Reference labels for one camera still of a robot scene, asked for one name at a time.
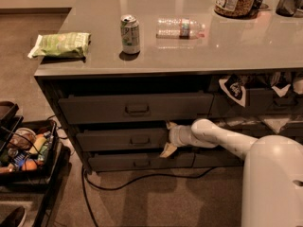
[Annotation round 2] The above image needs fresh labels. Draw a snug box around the green white soda can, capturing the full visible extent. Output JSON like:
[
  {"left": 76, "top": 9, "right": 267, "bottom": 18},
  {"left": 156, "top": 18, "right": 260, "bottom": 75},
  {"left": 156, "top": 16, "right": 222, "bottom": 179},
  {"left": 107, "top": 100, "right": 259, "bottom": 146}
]
[{"left": 120, "top": 14, "right": 140, "bottom": 54}]

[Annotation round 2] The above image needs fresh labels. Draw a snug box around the black floor cable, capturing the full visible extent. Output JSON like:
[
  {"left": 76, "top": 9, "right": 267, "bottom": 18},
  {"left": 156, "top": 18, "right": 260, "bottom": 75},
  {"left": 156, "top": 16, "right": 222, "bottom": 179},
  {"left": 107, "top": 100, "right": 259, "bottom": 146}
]
[{"left": 80, "top": 166, "right": 219, "bottom": 227}]

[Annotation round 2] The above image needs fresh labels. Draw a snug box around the clear plastic water bottle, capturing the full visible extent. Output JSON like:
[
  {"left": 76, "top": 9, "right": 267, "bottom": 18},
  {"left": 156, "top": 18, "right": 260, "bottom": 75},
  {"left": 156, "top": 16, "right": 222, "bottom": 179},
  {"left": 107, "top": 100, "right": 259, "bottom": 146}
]
[{"left": 156, "top": 18, "right": 205, "bottom": 40}]

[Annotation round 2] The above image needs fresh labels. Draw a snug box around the black shoe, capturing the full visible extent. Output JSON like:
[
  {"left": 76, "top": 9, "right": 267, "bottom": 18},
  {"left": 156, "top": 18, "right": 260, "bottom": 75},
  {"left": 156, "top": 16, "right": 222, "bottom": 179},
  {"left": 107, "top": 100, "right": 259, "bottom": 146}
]
[{"left": 0, "top": 206, "right": 27, "bottom": 227}]

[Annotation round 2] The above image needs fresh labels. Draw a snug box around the green chip bag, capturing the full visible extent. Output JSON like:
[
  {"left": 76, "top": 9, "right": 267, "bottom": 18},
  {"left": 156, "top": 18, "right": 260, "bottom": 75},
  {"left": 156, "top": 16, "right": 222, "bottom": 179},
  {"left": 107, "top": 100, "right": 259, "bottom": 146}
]
[{"left": 27, "top": 32, "right": 91, "bottom": 59}]

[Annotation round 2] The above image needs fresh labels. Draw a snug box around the dark glass pitcher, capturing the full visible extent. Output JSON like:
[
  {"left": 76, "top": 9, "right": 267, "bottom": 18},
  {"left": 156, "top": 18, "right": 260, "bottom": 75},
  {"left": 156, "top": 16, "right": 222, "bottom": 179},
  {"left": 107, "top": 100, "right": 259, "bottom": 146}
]
[{"left": 276, "top": 0, "right": 302, "bottom": 17}]

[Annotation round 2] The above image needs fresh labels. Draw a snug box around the grey drawer cabinet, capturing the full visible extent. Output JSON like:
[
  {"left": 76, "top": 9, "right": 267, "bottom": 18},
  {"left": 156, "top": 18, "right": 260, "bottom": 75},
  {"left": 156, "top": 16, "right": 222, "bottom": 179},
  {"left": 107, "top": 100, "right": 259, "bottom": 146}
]
[{"left": 35, "top": 0, "right": 303, "bottom": 172}]

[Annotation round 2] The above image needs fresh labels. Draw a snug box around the black white snack bag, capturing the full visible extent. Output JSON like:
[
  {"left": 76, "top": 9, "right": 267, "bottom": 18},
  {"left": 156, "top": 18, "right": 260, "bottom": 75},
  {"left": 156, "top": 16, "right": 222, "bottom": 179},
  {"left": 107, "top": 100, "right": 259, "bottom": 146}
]
[{"left": 219, "top": 75, "right": 246, "bottom": 107}]

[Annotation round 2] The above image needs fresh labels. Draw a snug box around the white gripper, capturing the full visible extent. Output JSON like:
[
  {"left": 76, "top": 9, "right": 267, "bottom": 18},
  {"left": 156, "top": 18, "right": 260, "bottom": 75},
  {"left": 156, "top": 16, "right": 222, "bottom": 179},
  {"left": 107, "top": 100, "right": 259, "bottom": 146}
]
[{"left": 160, "top": 121, "right": 192, "bottom": 158}]

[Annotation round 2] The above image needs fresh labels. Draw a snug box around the black bin with groceries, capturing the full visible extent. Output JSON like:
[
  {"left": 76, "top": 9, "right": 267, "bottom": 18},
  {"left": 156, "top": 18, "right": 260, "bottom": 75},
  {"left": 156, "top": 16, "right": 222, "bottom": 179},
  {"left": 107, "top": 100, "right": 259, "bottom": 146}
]
[{"left": 0, "top": 120, "right": 71, "bottom": 185}]

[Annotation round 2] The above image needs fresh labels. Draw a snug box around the white snack bag in drawer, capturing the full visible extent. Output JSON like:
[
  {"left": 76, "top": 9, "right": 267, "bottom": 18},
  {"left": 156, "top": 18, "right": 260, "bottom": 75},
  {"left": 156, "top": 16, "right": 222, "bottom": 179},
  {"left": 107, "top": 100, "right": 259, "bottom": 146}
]
[{"left": 271, "top": 72, "right": 292, "bottom": 97}]

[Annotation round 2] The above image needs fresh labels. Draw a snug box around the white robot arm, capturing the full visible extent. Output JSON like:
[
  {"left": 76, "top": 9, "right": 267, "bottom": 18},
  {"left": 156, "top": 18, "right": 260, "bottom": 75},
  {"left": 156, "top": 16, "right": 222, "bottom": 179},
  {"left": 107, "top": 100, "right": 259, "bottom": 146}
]
[{"left": 160, "top": 119, "right": 303, "bottom": 227}]

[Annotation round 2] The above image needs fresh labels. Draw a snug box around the grey drawer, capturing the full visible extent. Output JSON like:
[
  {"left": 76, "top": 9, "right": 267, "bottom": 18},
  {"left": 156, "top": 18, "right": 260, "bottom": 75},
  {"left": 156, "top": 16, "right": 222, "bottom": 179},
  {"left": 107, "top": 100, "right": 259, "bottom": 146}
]
[
  {"left": 88, "top": 152, "right": 195, "bottom": 172},
  {"left": 76, "top": 128, "right": 168, "bottom": 151},
  {"left": 215, "top": 114, "right": 303, "bottom": 140},
  {"left": 59, "top": 92, "right": 213, "bottom": 124},
  {"left": 192, "top": 148, "right": 243, "bottom": 168},
  {"left": 207, "top": 88, "right": 303, "bottom": 119}
]

